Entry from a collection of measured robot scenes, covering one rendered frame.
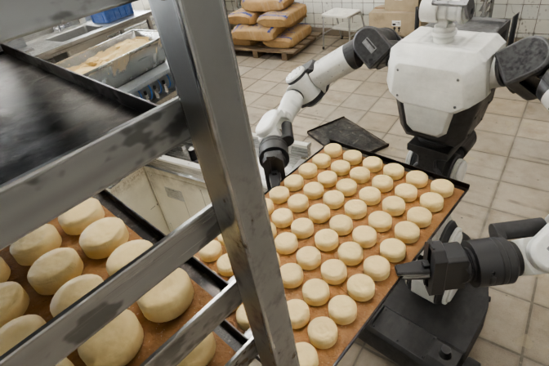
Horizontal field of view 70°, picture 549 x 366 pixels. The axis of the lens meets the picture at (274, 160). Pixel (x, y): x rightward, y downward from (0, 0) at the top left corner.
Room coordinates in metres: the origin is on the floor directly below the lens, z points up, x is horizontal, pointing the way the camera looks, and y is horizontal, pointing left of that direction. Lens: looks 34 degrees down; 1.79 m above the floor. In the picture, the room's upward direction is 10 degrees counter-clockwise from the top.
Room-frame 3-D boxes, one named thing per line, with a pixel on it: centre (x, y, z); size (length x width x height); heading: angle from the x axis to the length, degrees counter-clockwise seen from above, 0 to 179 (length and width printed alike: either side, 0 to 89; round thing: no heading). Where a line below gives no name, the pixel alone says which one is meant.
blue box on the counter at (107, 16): (4.76, 1.52, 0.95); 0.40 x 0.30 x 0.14; 142
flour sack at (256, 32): (5.28, -0.10, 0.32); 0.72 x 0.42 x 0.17; 54
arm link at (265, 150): (0.91, 0.00, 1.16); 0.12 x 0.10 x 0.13; 176
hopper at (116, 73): (1.79, 0.65, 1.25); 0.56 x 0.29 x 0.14; 144
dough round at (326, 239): (0.58, -0.08, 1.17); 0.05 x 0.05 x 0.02
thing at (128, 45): (1.79, 0.65, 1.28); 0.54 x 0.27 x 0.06; 144
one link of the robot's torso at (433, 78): (1.03, -0.55, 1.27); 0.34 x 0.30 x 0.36; 41
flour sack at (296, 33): (5.26, -0.48, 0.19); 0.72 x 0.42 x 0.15; 144
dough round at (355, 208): (0.66, -0.16, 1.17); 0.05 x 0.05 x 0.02
